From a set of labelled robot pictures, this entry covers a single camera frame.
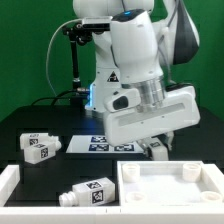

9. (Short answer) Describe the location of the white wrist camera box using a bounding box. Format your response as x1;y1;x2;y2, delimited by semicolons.
104;88;141;112

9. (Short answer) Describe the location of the black camera stand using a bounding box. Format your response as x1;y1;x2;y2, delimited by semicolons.
62;23;92;108

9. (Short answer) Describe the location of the grey cable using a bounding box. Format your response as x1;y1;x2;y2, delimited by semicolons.
45;19;84;98

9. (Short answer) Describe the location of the white U-shaped fence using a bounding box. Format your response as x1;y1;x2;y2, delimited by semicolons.
0;160;224;224

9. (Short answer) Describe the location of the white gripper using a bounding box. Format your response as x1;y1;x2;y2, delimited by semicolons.
104;86;200;157

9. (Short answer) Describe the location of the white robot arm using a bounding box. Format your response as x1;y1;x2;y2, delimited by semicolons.
73;0;200;160

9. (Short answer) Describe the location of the silver rear camera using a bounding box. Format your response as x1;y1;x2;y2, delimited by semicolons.
81;16;112;32

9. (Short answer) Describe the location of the white square tabletop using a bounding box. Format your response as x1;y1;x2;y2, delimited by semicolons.
117;161;224;215

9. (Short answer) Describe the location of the white tag sheet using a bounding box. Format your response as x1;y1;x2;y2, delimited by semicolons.
66;135;143;154

